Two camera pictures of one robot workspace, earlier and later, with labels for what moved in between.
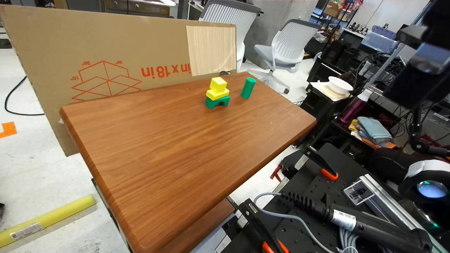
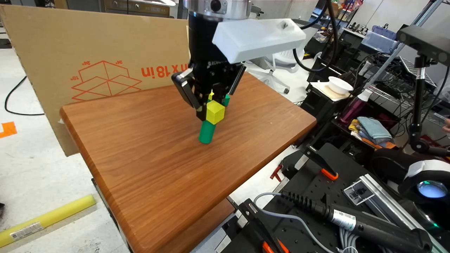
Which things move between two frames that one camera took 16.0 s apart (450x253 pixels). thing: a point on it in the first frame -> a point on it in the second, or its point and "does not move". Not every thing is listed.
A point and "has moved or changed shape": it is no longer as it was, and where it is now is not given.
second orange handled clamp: [256, 224] does not move
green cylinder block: [248, 87] -> [207, 132]
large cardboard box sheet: [72, 57] does not move
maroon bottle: [358, 103] does not move
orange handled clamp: [311, 156] does not move
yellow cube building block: [218, 85] has moved or changed shape
